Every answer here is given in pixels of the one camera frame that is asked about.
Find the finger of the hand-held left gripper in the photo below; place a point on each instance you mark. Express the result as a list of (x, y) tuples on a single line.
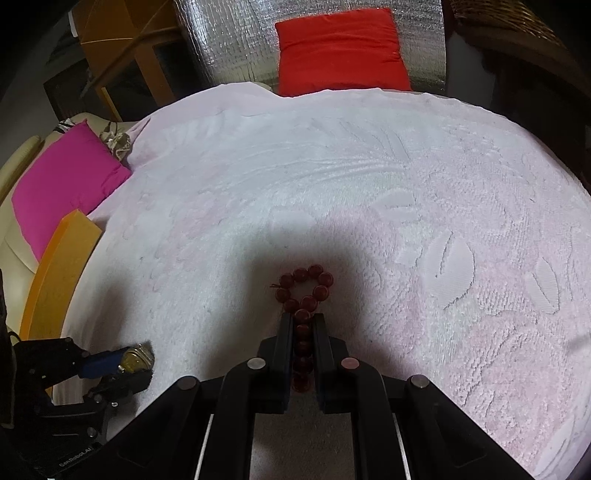
[(122, 384), (104, 362)]

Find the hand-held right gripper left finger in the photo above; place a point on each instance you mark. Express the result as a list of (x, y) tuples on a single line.
[(286, 341)]

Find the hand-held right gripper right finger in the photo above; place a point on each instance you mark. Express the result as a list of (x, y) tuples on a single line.
[(321, 344)]

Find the orange cardboard box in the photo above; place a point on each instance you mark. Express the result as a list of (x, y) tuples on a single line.
[(60, 267)]

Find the pale pink embossed blanket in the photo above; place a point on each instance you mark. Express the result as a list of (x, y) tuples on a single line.
[(323, 175)]

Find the magenta pillow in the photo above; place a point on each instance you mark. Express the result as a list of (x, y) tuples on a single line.
[(69, 184)]

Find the crumpled beige cloth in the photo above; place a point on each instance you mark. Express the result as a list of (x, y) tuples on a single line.
[(117, 145)]

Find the black white striped cloth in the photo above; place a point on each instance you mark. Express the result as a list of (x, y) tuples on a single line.
[(65, 126)]

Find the red pillow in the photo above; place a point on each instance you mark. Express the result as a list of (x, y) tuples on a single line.
[(341, 50)]

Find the silver foil mat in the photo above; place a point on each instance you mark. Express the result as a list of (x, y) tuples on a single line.
[(231, 41)]

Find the wicker basket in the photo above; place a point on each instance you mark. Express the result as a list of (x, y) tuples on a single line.
[(508, 25)]

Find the wooden furniture frame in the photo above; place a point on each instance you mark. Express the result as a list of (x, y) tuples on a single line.
[(143, 60)]

